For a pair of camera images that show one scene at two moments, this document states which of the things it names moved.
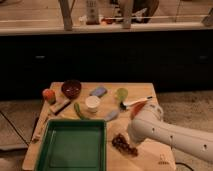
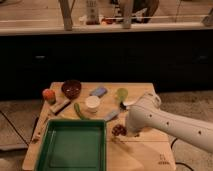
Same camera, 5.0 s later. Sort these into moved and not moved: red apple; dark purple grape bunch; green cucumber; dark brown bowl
Moved: dark purple grape bunch
Not moved: dark brown bowl; green cucumber; red apple
